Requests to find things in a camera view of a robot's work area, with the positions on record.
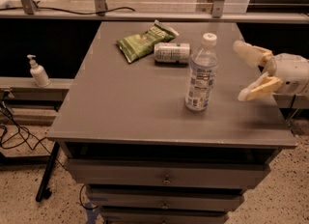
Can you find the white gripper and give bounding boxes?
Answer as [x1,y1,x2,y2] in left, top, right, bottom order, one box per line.
[233,41,309,101]

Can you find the clear blue-label plastic bottle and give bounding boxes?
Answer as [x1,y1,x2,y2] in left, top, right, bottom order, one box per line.
[184,33,219,111]

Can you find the white pump dispenser bottle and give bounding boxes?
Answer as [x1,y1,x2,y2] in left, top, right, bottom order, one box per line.
[27,54,50,87]

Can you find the white green can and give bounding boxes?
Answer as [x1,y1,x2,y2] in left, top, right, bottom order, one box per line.
[154,42,191,64]

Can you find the green chip bag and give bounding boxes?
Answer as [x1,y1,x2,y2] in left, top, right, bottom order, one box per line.
[116,20,179,64]

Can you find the grey drawer cabinet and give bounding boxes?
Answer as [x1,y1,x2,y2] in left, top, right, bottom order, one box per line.
[48,21,295,224]

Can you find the black stand leg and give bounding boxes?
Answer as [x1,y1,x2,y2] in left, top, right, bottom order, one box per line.
[36,143,60,203]

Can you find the black floor cables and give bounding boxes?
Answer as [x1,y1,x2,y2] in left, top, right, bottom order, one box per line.
[0,87,69,171]

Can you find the black cable on ledge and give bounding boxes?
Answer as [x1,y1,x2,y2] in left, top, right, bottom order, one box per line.
[0,5,136,15]

